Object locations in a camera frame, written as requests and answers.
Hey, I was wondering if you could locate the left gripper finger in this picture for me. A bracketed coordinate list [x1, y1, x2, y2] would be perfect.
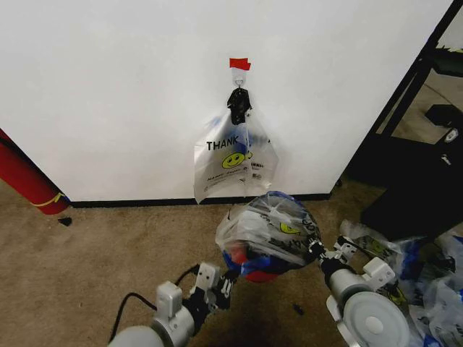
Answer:
[215, 288, 233, 313]
[221, 269, 240, 291]

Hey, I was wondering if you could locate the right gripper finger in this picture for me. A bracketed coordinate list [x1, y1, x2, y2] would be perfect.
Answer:
[331, 234, 365, 263]
[306, 231, 327, 260]

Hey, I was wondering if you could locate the clear smiley bin liner bag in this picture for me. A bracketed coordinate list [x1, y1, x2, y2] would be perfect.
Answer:
[214, 190, 323, 269]

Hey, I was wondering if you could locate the clear smiley thank-you bag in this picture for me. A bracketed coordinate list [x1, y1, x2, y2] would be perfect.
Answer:
[192, 107, 281, 204]

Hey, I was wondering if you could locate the black bag clip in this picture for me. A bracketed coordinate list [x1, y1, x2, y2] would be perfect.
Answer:
[226, 87, 253, 126]

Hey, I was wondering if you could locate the black cabinet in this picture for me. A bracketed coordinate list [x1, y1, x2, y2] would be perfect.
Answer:
[360, 126, 463, 243]

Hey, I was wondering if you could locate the pile of plastic bags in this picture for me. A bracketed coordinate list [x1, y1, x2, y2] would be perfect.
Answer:
[339, 218, 463, 347]

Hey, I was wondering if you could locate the black baseboard strip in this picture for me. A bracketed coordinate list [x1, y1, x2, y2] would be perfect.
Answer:
[67, 194, 332, 209]

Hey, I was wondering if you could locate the flat black box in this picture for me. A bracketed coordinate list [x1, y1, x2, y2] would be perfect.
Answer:
[424, 103, 463, 128]

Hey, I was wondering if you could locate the red tape strip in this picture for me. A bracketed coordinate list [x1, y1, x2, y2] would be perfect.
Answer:
[229, 56, 252, 72]

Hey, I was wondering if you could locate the black tray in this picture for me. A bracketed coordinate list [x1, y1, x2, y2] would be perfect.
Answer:
[432, 53, 463, 77]

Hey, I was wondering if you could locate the red cylinder with yellow band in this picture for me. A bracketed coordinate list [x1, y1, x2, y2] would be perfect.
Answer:
[0, 127, 70, 216]

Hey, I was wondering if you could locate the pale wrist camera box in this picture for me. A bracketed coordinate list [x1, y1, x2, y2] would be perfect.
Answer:
[196, 262, 221, 294]

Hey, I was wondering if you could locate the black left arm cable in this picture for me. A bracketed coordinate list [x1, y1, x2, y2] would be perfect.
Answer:
[107, 265, 200, 343]

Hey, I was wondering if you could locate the clear wall hook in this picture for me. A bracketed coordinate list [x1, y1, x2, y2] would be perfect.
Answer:
[231, 69, 248, 89]

